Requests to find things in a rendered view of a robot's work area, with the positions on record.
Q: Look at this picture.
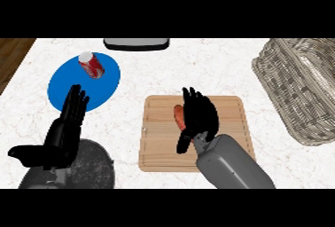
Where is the blue oval plate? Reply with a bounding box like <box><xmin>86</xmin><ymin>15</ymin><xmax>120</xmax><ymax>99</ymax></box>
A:
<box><xmin>47</xmin><ymin>51</ymin><xmax>121</xmax><ymax>113</ymax></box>

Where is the orange sweet potato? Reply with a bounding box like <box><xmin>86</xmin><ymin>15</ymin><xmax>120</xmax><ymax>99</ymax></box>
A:
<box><xmin>173</xmin><ymin>104</ymin><xmax>189</xmax><ymax>131</ymax></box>

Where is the red soda can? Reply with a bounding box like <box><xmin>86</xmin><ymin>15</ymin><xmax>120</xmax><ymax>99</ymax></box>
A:
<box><xmin>77</xmin><ymin>51</ymin><xmax>106</xmax><ymax>80</ymax></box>

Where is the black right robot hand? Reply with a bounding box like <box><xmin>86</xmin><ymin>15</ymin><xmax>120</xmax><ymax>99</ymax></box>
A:
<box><xmin>176</xmin><ymin>86</ymin><xmax>220</xmax><ymax>155</ymax></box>

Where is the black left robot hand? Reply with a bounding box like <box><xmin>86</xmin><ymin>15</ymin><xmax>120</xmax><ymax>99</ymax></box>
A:
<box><xmin>6</xmin><ymin>84</ymin><xmax>90</xmax><ymax>170</ymax></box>

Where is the wooden cutting board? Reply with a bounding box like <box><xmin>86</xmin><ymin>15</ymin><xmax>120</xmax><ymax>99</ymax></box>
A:
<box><xmin>137</xmin><ymin>94</ymin><xmax>257</xmax><ymax>173</ymax></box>

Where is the wicker basket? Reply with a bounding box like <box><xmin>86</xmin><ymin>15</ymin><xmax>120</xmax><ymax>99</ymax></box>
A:
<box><xmin>251</xmin><ymin>38</ymin><xmax>335</xmax><ymax>147</ymax></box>

